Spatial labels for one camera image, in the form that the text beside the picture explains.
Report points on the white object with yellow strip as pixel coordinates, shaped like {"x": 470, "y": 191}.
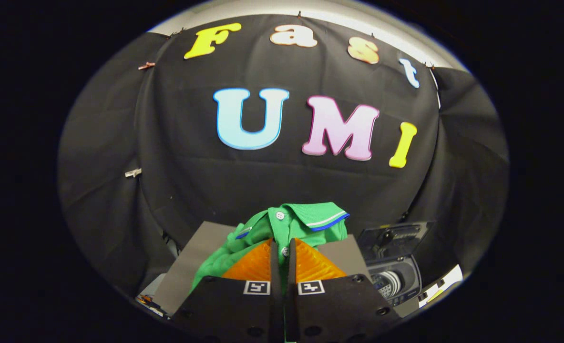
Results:
{"x": 441, "y": 286}

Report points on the red clip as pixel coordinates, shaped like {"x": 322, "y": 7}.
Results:
{"x": 146, "y": 65}

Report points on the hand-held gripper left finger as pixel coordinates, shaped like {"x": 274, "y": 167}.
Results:
{"x": 275, "y": 271}

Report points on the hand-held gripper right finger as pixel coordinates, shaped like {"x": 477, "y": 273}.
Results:
{"x": 290, "y": 271}

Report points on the grey table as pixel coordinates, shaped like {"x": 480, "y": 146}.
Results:
{"x": 191, "y": 267}

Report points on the grey washing machine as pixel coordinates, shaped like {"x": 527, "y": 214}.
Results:
{"x": 401, "y": 278}

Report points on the white clip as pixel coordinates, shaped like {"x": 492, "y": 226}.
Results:
{"x": 133, "y": 172}

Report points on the green polo shirt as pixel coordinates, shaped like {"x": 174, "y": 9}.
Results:
{"x": 305, "y": 216}

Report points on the black backdrop cloth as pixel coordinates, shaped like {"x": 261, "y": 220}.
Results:
{"x": 282, "y": 181}

